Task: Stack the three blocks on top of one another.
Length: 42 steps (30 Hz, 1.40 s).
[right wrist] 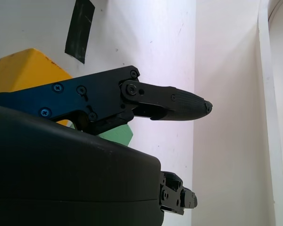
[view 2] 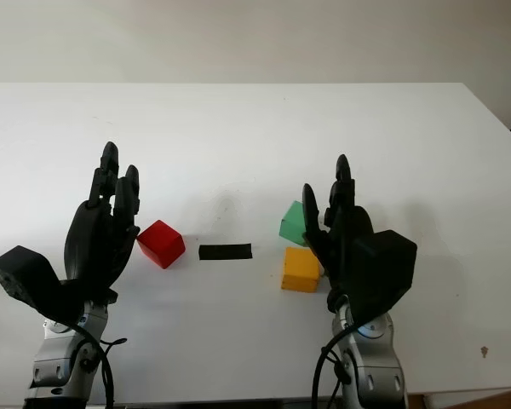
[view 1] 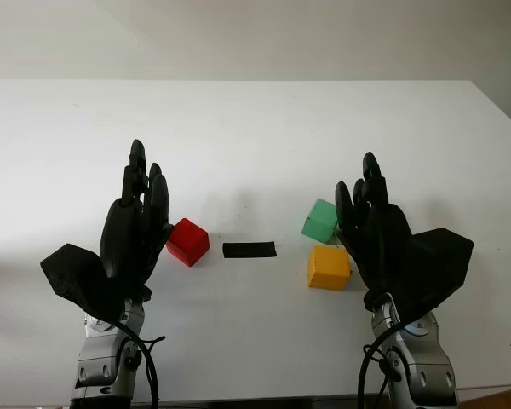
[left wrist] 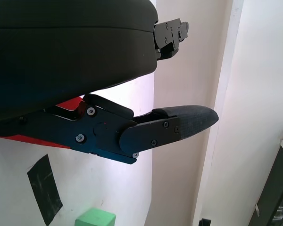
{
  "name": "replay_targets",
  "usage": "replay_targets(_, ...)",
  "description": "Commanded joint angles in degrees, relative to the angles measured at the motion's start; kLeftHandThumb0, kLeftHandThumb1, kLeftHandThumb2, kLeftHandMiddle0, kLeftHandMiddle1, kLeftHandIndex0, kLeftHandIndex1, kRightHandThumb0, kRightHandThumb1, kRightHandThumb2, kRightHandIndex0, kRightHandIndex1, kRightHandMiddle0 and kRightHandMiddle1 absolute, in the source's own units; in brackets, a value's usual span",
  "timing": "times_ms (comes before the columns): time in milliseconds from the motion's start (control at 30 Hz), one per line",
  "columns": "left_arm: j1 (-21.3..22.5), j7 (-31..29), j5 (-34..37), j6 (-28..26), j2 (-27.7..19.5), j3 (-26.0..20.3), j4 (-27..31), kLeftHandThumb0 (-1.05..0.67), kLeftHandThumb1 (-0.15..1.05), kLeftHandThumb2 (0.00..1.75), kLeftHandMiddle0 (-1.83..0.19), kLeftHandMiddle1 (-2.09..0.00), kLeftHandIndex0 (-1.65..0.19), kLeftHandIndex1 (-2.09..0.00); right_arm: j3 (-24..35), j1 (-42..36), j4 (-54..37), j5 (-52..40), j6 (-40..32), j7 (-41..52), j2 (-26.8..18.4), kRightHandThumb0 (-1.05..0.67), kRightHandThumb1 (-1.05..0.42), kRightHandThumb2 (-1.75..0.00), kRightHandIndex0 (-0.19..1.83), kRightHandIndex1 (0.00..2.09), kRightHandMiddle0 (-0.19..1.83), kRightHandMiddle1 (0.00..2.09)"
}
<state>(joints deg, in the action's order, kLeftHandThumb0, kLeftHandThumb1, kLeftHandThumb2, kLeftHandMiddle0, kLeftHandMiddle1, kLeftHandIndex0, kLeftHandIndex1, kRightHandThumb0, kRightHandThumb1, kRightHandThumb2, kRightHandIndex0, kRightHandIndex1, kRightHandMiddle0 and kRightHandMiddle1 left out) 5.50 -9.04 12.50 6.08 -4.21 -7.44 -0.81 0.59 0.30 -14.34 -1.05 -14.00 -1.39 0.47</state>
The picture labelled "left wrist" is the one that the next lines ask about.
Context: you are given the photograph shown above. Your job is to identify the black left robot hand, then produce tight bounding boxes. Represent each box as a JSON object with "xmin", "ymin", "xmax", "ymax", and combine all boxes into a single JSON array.
[{"xmin": 0, "ymin": 0, "xmax": 219, "ymax": 165}]

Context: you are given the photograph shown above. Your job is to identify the red wooden block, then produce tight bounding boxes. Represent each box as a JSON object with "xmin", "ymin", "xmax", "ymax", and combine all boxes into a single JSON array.
[{"xmin": 0, "ymin": 95, "xmax": 85, "ymax": 150}]

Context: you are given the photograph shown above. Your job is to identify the green wooden block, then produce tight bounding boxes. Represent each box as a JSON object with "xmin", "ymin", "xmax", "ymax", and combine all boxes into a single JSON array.
[{"xmin": 75, "ymin": 208, "xmax": 116, "ymax": 226}]

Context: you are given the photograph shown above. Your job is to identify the black furniture piece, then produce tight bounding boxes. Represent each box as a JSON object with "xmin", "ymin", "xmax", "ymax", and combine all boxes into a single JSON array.
[{"xmin": 259, "ymin": 122, "xmax": 283, "ymax": 226}]

